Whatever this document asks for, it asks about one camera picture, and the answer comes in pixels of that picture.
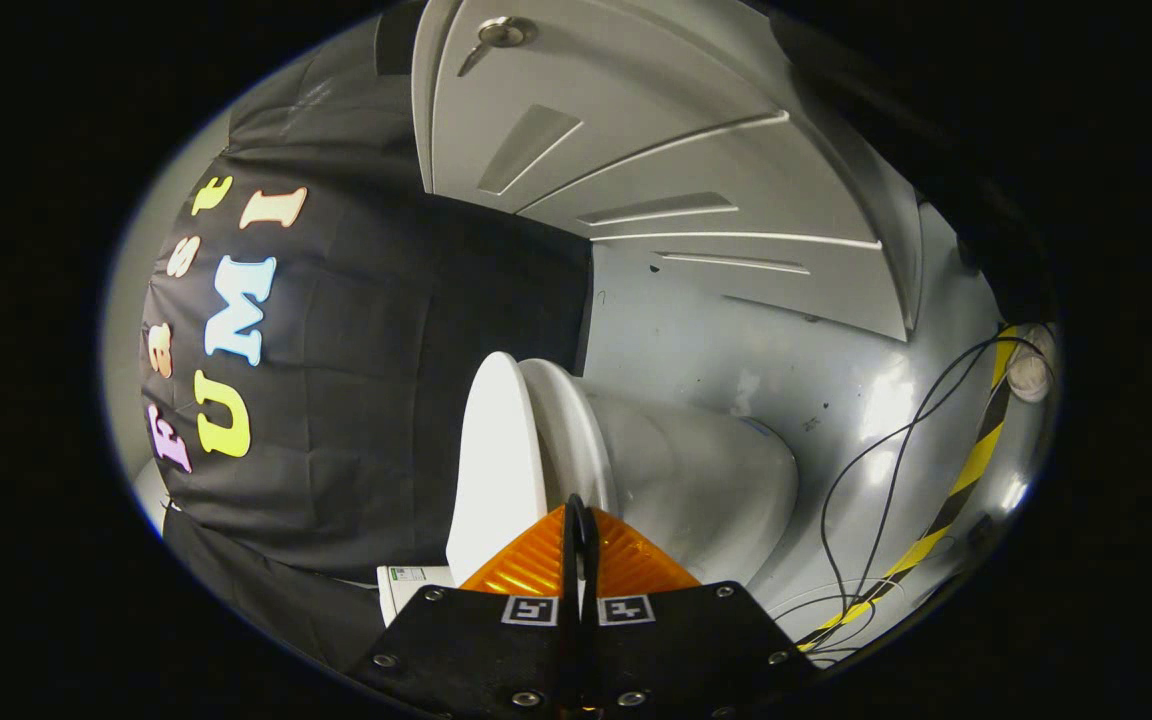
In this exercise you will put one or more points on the round white floor object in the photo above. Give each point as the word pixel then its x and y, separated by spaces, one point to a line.
pixel 1028 372

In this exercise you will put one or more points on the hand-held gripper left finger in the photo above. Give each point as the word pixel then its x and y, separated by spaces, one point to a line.
pixel 476 650

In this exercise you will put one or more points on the yellow black hazard tape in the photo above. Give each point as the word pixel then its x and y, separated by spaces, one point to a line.
pixel 976 460

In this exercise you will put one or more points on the black backdrop cloth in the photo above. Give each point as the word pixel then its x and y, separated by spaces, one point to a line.
pixel 356 400

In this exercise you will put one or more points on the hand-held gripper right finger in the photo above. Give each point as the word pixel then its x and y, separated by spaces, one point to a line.
pixel 686 650

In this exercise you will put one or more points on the silver cabinet lock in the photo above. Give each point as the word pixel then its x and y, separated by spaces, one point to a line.
pixel 504 32

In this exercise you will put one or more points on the white drawer cabinet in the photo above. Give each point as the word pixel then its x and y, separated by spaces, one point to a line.
pixel 656 120

